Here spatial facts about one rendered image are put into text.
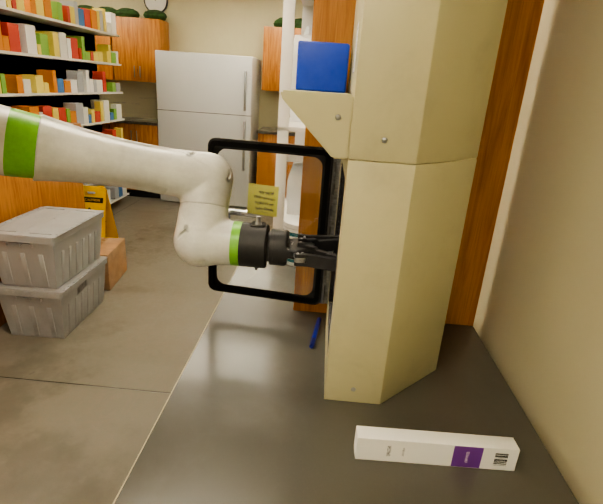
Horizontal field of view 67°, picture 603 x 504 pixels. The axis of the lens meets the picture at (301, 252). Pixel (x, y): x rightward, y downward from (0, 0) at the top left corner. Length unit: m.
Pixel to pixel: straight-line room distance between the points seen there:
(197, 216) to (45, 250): 2.03
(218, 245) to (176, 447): 0.37
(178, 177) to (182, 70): 4.99
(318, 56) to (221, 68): 4.84
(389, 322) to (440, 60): 0.45
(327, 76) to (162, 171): 0.37
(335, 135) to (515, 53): 0.56
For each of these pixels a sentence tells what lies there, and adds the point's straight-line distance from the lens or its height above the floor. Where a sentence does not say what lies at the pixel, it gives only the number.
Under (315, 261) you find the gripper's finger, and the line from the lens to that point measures 0.88.
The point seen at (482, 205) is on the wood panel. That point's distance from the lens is 1.22.
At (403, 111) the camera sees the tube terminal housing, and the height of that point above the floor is 1.49.
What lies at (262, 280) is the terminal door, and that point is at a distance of 1.19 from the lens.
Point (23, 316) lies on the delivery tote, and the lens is 3.17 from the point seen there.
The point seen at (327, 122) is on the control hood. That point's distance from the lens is 0.75.
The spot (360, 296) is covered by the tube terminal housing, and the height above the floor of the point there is 1.17.
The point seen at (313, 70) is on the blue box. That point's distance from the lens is 0.96.
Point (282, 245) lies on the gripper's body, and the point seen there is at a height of 1.22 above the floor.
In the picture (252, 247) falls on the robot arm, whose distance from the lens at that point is 0.91.
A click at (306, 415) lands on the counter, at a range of 0.91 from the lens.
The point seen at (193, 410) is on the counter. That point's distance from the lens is 0.92.
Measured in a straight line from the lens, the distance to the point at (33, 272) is 3.00.
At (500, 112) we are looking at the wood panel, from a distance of 1.19.
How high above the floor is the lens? 1.52
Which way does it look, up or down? 20 degrees down
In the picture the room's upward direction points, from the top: 4 degrees clockwise
